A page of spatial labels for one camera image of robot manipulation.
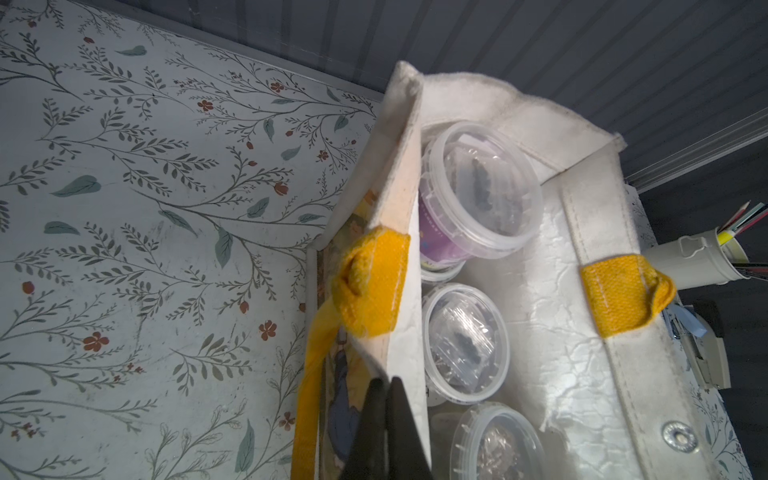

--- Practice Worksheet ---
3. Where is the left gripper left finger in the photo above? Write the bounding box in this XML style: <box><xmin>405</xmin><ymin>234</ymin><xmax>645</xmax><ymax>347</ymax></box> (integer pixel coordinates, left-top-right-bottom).
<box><xmin>340</xmin><ymin>379</ymin><xmax>387</xmax><ymax>480</ymax></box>

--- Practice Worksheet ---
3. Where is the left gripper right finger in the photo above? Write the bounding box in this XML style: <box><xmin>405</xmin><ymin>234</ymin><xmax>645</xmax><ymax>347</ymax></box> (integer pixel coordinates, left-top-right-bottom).
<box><xmin>385</xmin><ymin>377</ymin><xmax>432</xmax><ymax>480</ymax></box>

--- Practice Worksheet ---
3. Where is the white canvas tote bag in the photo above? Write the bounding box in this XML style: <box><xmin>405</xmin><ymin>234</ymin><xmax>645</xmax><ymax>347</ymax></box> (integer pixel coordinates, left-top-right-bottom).
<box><xmin>307</xmin><ymin>61</ymin><xmax>719</xmax><ymax>479</ymax></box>

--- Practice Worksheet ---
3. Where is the purple label seed jar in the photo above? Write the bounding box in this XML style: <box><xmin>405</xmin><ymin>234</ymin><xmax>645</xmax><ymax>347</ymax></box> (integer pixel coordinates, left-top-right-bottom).
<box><xmin>418</xmin><ymin>121</ymin><xmax>543</xmax><ymax>271</ymax></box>

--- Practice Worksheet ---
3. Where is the front seed jar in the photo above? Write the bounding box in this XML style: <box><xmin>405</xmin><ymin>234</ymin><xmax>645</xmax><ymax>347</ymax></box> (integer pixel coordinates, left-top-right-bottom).
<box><xmin>448</xmin><ymin>402</ymin><xmax>546</xmax><ymax>479</ymax></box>

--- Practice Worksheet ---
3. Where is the clear lid seed jar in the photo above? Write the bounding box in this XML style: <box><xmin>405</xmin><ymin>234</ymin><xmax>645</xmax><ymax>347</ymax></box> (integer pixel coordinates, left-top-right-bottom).
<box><xmin>422</xmin><ymin>283</ymin><xmax>511</xmax><ymax>407</ymax></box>

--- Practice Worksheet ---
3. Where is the grey stapler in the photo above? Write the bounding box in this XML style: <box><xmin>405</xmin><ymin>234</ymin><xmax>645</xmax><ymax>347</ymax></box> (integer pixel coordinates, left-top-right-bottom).
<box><xmin>668</xmin><ymin>304</ymin><xmax>732</xmax><ymax>390</ymax></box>

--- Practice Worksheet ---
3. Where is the white pen cup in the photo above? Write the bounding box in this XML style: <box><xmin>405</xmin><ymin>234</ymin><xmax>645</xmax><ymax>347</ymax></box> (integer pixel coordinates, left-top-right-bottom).
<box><xmin>643</xmin><ymin>202</ymin><xmax>767</xmax><ymax>290</ymax></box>

